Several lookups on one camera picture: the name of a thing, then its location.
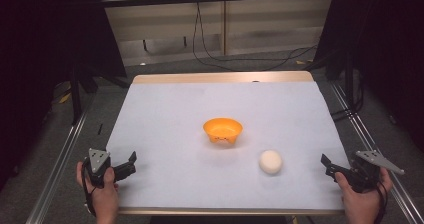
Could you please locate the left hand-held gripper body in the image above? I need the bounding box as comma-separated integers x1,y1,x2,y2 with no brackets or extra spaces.
81,148,116,188

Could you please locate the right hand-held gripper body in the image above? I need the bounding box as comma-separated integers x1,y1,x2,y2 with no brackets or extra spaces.
346,149,406,194

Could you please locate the white round bun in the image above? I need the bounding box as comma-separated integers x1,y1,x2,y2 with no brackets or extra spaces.
258,149,284,176

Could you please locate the orange plastic bowl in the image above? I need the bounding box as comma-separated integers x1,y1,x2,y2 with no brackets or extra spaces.
202,117,244,148

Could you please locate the person's right hand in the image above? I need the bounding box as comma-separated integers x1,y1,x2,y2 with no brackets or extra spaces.
334,167,395,216

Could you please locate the person's left hand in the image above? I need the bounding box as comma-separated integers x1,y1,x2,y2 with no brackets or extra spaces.
75,161,120,216

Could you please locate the black metal stand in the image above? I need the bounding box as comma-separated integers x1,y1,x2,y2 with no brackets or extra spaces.
331,50,364,122
69,67,84,126

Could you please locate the white table cloth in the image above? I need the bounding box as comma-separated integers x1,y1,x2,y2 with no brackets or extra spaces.
105,81,351,212

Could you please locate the black curtain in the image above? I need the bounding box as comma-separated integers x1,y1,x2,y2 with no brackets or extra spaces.
0,0,128,192
313,0,424,153

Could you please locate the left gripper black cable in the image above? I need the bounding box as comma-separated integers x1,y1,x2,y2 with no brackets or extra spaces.
81,157,98,218

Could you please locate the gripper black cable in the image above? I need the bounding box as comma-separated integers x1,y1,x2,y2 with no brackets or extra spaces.
81,157,98,218
373,179,390,224

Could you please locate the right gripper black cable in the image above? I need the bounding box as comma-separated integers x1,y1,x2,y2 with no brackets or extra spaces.
373,179,390,224

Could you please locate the metal floor rail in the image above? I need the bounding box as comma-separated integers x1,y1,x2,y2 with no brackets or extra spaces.
25,93,96,224
329,81,424,224

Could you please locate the black wall cable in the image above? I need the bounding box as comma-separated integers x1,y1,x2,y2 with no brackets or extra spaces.
191,1,319,73

